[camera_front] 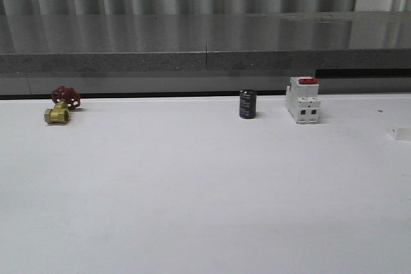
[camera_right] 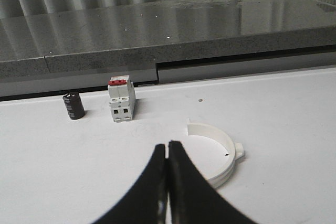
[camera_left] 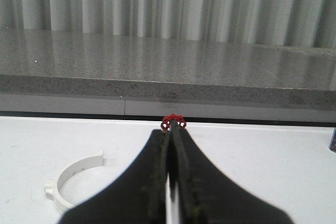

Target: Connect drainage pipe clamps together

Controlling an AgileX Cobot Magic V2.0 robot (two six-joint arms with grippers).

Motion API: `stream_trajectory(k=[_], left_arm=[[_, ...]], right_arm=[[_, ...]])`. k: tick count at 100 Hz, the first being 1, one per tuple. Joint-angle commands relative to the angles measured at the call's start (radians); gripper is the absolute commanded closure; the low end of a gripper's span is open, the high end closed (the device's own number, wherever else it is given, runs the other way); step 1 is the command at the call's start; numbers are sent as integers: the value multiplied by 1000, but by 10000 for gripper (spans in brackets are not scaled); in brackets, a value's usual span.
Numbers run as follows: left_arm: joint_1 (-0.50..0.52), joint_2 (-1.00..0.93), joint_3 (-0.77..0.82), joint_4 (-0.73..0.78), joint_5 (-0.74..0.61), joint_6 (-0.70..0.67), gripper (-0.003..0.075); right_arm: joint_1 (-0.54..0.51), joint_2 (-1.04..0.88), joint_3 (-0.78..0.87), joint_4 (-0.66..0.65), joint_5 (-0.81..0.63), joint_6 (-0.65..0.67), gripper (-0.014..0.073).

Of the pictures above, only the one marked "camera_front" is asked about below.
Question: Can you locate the grey stone bench ledge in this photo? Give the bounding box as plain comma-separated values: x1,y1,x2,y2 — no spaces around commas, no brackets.
1,12,410,97

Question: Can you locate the white half-ring pipe clamp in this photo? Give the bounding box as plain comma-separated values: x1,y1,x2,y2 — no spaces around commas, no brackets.
387,126,411,141

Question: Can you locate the brass valve with red handwheel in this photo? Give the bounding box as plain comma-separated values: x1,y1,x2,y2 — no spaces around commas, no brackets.
44,86,81,124

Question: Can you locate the white circuit breaker red switch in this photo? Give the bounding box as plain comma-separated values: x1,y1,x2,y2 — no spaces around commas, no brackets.
286,76,320,124

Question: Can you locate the black cylindrical capacitor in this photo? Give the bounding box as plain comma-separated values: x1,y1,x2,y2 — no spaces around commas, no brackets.
239,89,257,119

